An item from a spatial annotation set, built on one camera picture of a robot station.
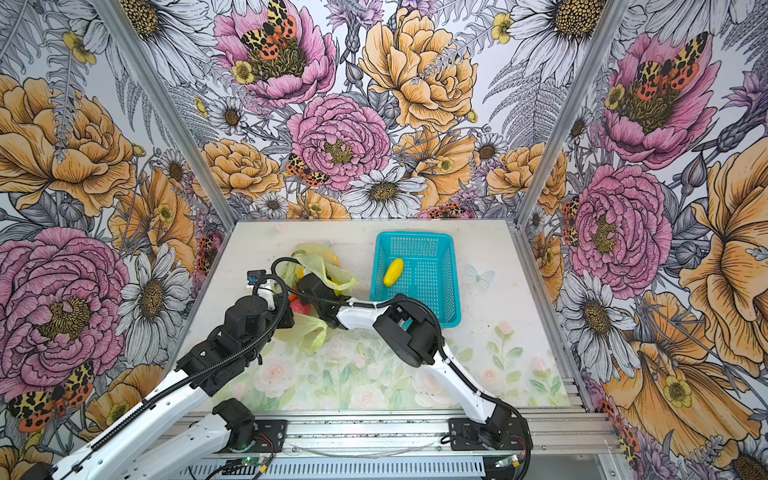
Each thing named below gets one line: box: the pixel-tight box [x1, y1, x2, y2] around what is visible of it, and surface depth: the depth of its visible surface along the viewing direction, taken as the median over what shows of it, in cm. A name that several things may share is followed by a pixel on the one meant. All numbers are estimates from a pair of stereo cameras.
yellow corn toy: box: [383, 258, 404, 288], surface depth 104 cm
